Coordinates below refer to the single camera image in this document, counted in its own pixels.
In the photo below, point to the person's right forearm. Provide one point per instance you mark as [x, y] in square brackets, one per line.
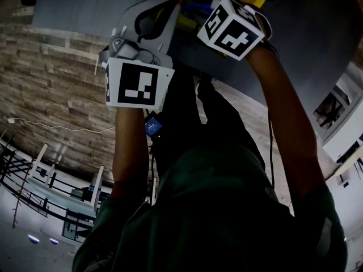
[286, 118]

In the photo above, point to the large white desk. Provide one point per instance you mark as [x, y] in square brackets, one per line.
[346, 135]

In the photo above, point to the black metal railing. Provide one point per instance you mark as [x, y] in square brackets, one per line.
[28, 200]

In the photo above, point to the white desk with pale panel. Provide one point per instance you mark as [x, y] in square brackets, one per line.
[56, 194]

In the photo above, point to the white plug adapter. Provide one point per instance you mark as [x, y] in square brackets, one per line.
[10, 120]

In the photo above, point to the black device with screen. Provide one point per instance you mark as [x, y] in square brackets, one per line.
[153, 125]

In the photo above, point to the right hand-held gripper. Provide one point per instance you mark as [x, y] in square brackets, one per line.
[229, 41]

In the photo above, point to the person's black trousers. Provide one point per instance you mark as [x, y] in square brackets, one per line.
[181, 109]

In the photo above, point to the person's green shirt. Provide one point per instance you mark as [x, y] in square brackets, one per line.
[215, 222]

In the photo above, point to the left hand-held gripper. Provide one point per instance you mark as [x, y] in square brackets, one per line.
[139, 88]

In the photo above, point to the person's left forearm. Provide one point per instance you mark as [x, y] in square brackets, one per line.
[130, 152]

